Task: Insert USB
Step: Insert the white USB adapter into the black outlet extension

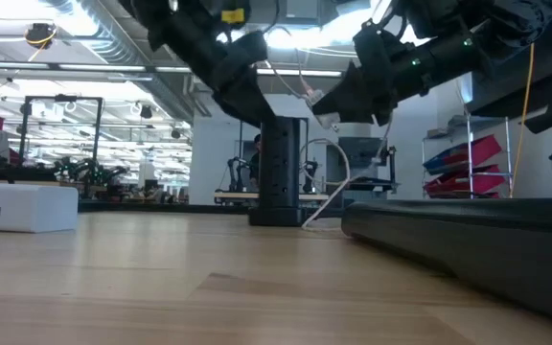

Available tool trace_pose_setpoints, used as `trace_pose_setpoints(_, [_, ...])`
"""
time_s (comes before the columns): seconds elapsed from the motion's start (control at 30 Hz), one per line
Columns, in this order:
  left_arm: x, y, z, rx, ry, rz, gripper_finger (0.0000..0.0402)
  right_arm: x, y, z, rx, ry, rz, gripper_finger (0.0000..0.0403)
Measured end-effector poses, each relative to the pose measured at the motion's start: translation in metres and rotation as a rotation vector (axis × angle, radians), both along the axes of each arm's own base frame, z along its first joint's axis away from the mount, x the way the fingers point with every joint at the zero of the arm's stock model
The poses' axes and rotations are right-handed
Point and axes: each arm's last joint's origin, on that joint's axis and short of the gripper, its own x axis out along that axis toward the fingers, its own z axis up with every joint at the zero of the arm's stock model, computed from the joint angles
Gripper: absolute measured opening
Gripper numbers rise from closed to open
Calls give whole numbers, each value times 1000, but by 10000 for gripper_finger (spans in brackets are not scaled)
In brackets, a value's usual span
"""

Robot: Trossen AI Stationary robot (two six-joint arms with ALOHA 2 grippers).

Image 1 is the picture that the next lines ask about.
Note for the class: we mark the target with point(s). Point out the red storage bin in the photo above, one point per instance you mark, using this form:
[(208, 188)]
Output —
[(487, 182), (482, 148)]

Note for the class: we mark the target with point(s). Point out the person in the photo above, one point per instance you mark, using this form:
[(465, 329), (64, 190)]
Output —
[(256, 163)]

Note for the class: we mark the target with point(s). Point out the black tower power strip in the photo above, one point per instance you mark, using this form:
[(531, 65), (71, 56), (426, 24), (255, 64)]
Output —
[(278, 167)]

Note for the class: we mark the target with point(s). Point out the white power strip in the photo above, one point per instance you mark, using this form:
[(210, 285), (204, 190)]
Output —
[(22, 208)]

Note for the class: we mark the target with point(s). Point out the black background robot arms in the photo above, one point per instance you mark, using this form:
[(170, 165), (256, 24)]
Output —
[(89, 172)]

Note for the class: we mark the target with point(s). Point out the background wooden table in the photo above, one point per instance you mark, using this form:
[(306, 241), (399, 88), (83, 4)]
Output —
[(233, 195)]

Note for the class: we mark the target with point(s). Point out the metal shelf rack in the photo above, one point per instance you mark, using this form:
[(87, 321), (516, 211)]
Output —
[(468, 158)]

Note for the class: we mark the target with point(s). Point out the black background station frame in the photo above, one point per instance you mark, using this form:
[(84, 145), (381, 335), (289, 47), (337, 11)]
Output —
[(98, 134)]

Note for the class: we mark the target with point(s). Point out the black monitor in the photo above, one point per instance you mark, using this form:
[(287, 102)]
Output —
[(362, 153)]

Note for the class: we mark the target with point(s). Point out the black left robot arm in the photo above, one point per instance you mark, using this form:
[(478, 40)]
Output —
[(175, 24)]

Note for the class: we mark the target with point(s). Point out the long ceiling light strip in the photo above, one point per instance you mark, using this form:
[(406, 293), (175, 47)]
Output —
[(300, 72)]

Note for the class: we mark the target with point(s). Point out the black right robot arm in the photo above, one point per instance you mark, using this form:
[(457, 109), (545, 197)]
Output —
[(496, 29)]

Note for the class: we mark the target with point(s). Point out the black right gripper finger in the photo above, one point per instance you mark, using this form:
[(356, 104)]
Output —
[(352, 98)]

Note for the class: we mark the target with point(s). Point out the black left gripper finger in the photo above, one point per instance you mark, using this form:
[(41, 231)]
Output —
[(249, 100)]

